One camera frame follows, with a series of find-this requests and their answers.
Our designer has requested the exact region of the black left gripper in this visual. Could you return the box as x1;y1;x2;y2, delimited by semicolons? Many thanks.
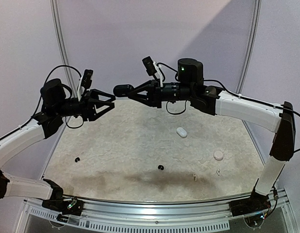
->
54;88;116;121

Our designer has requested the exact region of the black oval charging case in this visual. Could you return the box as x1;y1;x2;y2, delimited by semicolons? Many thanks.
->
113;84;134;97

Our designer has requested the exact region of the white oval charging case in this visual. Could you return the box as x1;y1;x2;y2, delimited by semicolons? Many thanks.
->
176;127;187;138

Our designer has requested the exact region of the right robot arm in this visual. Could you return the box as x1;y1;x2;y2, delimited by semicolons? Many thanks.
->
122;57;296;219

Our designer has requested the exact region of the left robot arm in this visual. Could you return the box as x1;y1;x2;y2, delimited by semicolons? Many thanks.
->
0;79;116;216

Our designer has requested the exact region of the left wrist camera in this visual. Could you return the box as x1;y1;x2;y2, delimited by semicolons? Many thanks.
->
77;69;94;101

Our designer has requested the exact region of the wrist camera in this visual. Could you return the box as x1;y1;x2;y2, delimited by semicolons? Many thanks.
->
77;69;94;101
142;56;165;87

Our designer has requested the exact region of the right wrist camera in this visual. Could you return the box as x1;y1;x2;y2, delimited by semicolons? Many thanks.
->
142;56;165;87

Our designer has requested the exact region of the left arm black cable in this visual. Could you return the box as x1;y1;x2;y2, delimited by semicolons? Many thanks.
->
31;65;85;129

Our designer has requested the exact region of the left aluminium wall post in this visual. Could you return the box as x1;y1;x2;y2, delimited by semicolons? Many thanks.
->
50;0;77;97

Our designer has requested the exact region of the aluminium wall post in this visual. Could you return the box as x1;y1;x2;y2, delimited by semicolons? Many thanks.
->
236;0;262;94
50;0;77;97

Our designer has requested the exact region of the aluminium front rail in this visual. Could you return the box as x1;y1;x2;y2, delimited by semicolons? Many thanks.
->
17;189;298;233

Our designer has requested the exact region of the right aluminium wall post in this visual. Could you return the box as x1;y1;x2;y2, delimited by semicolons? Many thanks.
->
236;0;262;94

